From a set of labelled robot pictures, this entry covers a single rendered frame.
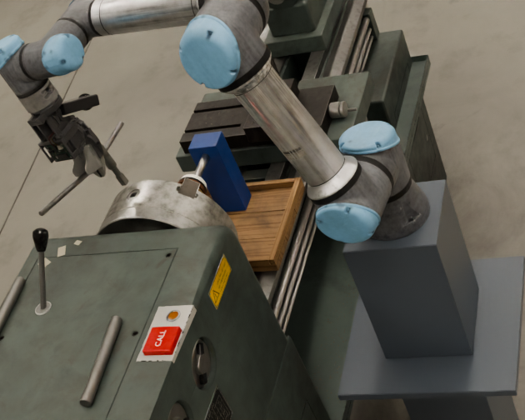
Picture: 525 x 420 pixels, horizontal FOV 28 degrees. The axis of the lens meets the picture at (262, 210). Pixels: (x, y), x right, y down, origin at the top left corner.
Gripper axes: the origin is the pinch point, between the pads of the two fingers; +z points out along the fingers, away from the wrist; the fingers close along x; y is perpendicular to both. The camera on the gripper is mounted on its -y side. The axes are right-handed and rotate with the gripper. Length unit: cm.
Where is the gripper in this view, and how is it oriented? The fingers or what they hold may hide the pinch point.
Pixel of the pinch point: (101, 169)
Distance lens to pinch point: 230.2
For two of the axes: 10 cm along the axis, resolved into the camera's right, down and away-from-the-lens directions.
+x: 8.1, -1.0, -5.7
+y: -3.7, 6.8, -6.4
